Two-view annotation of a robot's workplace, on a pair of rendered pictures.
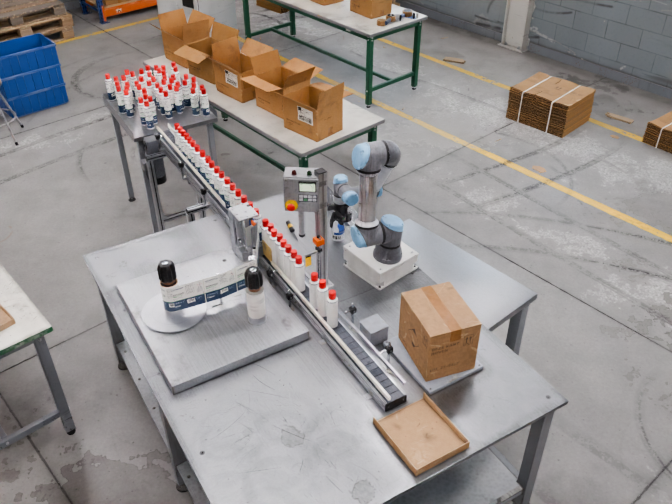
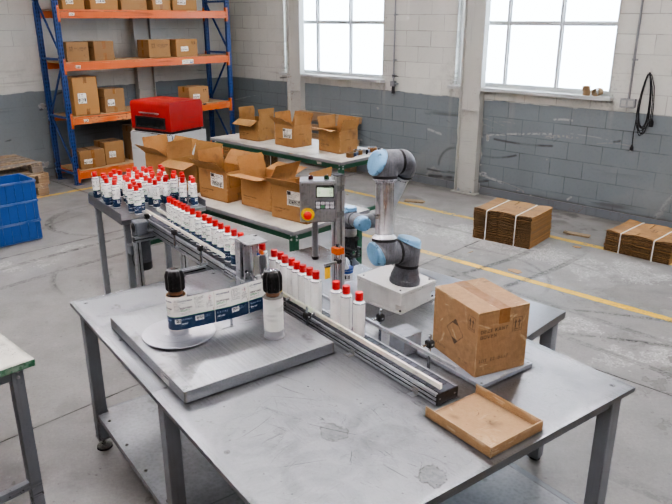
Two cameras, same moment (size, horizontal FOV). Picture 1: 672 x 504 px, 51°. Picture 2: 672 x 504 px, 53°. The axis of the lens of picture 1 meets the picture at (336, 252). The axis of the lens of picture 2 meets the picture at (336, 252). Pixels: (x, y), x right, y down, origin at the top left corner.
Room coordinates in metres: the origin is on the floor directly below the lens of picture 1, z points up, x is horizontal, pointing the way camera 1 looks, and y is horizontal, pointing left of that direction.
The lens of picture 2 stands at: (-0.10, 0.35, 2.15)
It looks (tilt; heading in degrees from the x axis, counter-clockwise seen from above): 19 degrees down; 355
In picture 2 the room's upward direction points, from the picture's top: straight up
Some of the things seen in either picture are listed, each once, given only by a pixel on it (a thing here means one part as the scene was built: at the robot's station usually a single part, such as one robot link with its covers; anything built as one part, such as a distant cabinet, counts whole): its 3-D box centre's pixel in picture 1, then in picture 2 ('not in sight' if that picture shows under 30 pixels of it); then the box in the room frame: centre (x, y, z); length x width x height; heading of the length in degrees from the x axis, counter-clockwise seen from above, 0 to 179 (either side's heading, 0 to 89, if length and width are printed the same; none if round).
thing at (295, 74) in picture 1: (283, 85); (269, 181); (4.98, 0.39, 0.96); 0.53 x 0.45 x 0.37; 133
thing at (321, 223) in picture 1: (321, 230); (338, 245); (2.80, 0.07, 1.16); 0.04 x 0.04 x 0.67; 31
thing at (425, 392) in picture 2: (301, 294); (318, 318); (2.69, 0.17, 0.85); 1.65 x 0.11 x 0.05; 31
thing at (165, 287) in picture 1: (169, 286); (176, 300); (2.53, 0.78, 1.04); 0.09 x 0.09 x 0.29
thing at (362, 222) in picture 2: (351, 194); (362, 221); (3.08, -0.08, 1.19); 0.11 x 0.11 x 0.08; 23
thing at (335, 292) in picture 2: (314, 290); (336, 303); (2.57, 0.10, 0.98); 0.05 x 0.05 x 0.20
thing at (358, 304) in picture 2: (332, 308); (358, 314); (2.44, 0.02, 0.98); 0.05 x 0.05 x 0.20
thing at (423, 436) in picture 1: (420, 432); (483, 418); (1.84, -0.34, 0.85); 0.30 x 0.26 x 0.04; 31
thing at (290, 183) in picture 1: (302, 190); (318, 199); (2.83, 0.16, 1.38); 0.17 x 0.10 x 0.19; 86
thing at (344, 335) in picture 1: (301, 293); (318, 317); (2.69, 0.17, 0.86); 1.65 x 0.08 x 0.04; 31
